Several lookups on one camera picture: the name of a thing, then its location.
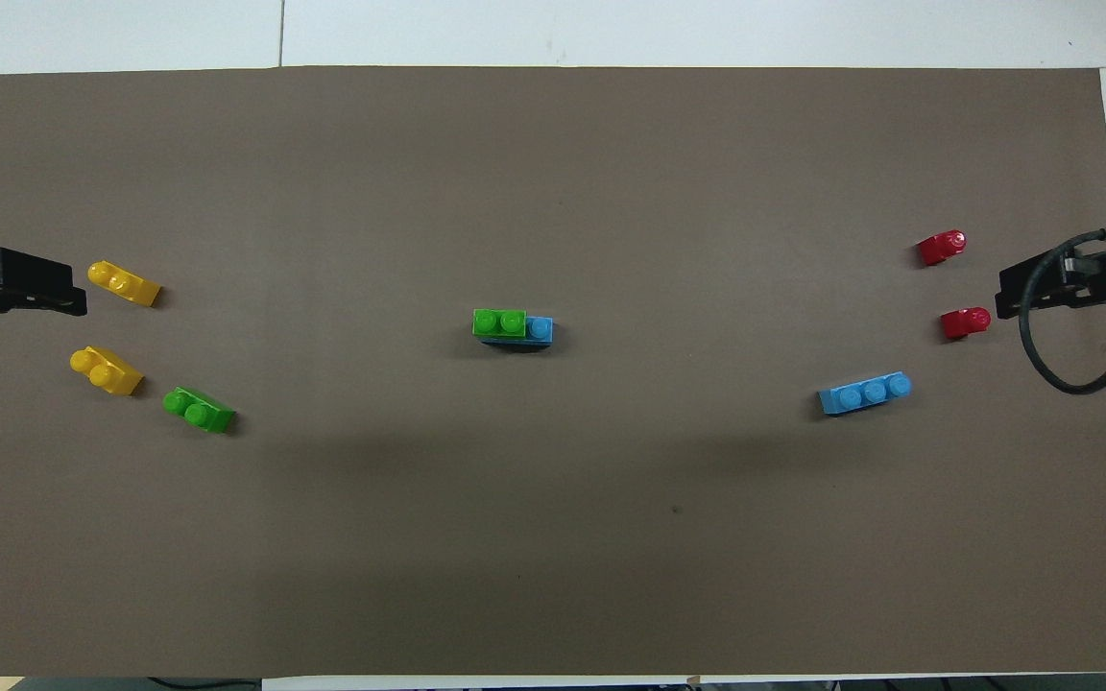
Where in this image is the green two-stud toy brick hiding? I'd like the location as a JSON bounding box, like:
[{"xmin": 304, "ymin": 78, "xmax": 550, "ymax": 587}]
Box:
[
  {"xmin": 472, "ymin": 307, "xmax": 527, "ymax": 340},
  {"xmin": 162, "ymin": 386, "xmax": 236, "ymax": 435}
]

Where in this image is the blue three-stud toy brick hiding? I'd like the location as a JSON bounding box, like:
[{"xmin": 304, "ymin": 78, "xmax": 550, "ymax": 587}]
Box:
[
  {"xmin": 486, "ymin": 315, "xmax": 555, "ymax": 351},
  {"xmin": 818, "ymin": 370, "xmax": 913, "ymax": 417}
]

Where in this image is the yellow two-stud toy brick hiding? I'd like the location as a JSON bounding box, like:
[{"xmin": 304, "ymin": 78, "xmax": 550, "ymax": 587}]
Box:
[
  {"xmin": 70, "ymin": 345, "xmax": 145, "ymax": 397},
  {"xmin": 87, "ymin": 260, "xmax": 162, "ymax": 308}
]

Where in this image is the red one-stud toy brick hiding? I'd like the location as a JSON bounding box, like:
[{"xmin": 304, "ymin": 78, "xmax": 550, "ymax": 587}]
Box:
[
  {"xmin": 940, "ymin": 306, "xmax": 993, "ymax": 344},
  {"xmin": 917, "ymin": 229, "xmax": 968, "ymax": 268}
]

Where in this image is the brown paper mat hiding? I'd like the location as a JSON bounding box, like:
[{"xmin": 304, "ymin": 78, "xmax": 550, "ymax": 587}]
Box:
[{"xmin": 0, "ymin": 65, "xmax": 1106, "ymax": 678}]

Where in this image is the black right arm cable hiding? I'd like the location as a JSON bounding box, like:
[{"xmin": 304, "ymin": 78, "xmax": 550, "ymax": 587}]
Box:
[{"xmin": 1018, "ymin": 227, "xmax": 1106, "ymax": 395}]

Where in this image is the thin black floor cable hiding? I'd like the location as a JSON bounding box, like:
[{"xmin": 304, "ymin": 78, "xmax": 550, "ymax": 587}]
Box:
[{"xmin": 145, "ymin": 676, "xmax": 263, "ymax": 690}]

